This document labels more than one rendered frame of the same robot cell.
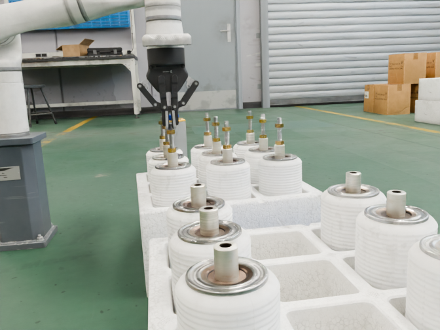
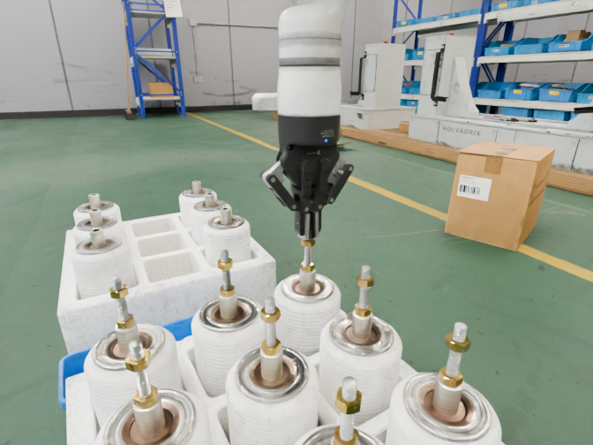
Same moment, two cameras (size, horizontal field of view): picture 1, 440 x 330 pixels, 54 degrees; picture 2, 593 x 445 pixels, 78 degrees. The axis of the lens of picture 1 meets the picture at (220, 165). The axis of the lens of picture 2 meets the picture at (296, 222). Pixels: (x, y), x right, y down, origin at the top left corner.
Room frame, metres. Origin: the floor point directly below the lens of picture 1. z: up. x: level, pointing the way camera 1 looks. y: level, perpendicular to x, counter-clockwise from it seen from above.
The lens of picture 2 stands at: (1.32, -0.07, 0.53)
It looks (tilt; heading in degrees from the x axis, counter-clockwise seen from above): 22 degrees down; 160
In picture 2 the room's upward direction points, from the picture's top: straight up
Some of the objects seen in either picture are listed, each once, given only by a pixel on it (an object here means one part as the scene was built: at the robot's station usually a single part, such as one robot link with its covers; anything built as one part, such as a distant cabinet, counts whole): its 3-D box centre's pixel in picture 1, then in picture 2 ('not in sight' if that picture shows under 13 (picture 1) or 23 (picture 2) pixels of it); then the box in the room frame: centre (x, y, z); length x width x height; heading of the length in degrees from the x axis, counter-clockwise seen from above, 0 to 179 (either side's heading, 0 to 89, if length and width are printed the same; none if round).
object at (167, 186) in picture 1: (175, 207); (306, 338); (0.89, 0.10, 0.16); 0.10 x 0.10 x 0.18
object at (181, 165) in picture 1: (173, 166); (307, 287); (0.90, 0.10, 0.25); 0.08 x 0.08 x 0.01
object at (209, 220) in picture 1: (209, 221); (209, 200); (0.48, 0.02, 0.26); 0.02 x 0.02 x 0.03
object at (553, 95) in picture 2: not in sight; (566, 92); (-1.97, 4.56, 0.36); 0.50 x 0.38 x 0.21; 98
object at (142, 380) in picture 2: (262, 129); (142, 380); (1.06, -0.11, 0.30); 0.01 x 0.01 x 0.08
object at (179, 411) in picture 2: (263, 149); (151, 425); (1.06, -0.11, 0.25); 0.08 x 0.08 x 0.01
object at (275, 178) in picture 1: (280, 197); (142, 406); (0.94, -0.13, 0.16); 0.10 x 0.10 x 0.18
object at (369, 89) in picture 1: (381, 97); not in sight; (4.83, -1.82, 0.15); 0.30 x 0.24 x 0.30; 96
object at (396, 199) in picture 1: (395, 204); (96, 217); (0.52, -0.22, 0.26); 0.02 x 0.02 x 0.03
